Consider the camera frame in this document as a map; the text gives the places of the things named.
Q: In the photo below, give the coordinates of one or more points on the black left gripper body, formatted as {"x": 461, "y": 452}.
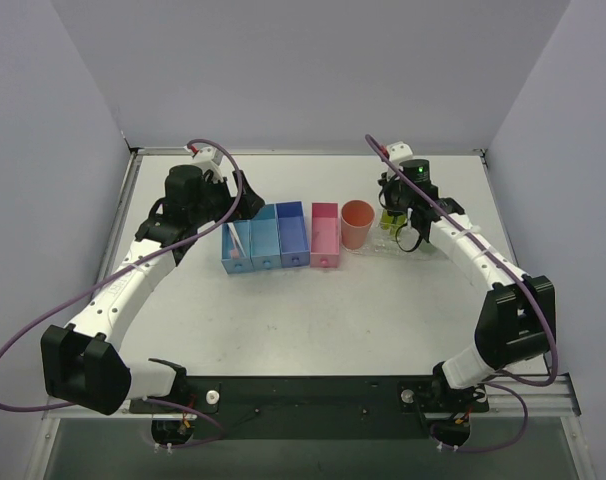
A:
{"x": 240, "y": 195}

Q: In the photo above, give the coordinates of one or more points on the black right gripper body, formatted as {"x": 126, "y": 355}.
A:
{"x": 392, "y": 201}

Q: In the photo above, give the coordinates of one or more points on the yellow green toothpaste tube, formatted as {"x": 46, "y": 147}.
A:
{"x": 397, "y": 224}
{"x": 386, "y": 220}

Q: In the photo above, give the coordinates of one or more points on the orange plastic cup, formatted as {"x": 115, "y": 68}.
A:
{"x": 357, "y": 217}

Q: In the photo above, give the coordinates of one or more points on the white pink toothbrush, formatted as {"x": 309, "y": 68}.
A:
{"x": 236, "y": 249}

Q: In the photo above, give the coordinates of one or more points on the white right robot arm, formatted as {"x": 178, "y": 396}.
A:
{"x": 515, "y": 332}

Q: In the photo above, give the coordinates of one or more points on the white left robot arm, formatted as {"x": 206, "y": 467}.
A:
{"x": 81, "y": 360}

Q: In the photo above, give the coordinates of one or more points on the clear textured oval tray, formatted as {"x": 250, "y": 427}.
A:
{"x": 380, "y": 243}

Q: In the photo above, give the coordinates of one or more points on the purple drawer box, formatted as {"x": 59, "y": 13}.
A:
{"x": 294, "y": 244}

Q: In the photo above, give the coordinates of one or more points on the pink drawer box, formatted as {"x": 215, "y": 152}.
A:
{"x": 325, "y": 235}

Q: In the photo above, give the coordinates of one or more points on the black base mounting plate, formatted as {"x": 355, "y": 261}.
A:
{"x": 307, "y": 423}

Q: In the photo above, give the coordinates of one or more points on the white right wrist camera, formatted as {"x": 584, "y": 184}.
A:
{"x": 398, "y": 152}

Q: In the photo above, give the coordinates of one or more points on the aluminium frame rail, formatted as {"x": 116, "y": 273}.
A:
{"x": 429, "y": 394}

